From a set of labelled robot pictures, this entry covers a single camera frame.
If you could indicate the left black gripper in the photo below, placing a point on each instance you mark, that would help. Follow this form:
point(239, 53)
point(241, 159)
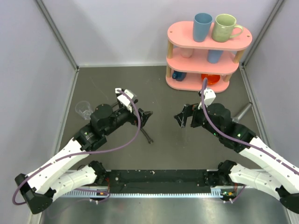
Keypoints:
point(143, 116)

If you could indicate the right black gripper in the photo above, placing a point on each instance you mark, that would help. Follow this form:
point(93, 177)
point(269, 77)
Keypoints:
point(188, 111)

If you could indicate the grey shower head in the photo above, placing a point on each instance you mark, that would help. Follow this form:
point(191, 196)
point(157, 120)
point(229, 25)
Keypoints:
point(242, 112)

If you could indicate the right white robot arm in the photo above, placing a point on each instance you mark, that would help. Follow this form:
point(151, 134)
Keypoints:
point(281, 179)

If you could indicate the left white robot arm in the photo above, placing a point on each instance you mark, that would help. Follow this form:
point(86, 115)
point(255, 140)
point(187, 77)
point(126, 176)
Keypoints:
point(45, 185)

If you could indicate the dark blue cup bottom shelf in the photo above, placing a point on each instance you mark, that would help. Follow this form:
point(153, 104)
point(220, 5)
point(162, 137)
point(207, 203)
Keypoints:
point(179, 76)

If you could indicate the orange bowl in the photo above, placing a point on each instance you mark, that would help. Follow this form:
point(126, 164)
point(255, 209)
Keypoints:
point(211, 79)

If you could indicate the pink three-tier shelf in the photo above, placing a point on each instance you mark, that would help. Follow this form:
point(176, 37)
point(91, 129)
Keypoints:
point(180, 36)

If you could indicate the pink cup middle shelf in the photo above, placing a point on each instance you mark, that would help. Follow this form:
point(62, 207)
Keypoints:
point(186, 52)

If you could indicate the light blue cup middle shelf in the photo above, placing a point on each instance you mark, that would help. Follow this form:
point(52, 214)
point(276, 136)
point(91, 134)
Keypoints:
point(213, 56)

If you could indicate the blue tumbler on top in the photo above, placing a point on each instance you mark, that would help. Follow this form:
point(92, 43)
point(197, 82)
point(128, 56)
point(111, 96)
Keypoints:
point(201, 26)

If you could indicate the green mug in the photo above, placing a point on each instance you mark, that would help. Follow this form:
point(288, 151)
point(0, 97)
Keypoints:
point(225, 28)

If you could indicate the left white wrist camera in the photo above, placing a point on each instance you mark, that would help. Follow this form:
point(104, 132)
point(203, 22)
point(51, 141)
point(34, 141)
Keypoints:
point(125, 98)

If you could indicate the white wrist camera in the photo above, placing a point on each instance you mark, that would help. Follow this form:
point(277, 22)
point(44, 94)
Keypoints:
point(207, 97)
point(125, 98)

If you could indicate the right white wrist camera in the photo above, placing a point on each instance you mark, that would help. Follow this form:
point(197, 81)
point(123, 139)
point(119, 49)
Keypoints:
point(207, 97)

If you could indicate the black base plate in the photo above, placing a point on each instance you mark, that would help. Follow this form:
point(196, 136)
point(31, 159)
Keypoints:
point(181, 181)

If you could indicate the aluminium rail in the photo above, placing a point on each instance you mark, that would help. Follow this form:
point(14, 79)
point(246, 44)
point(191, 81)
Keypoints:
point(211, 193)

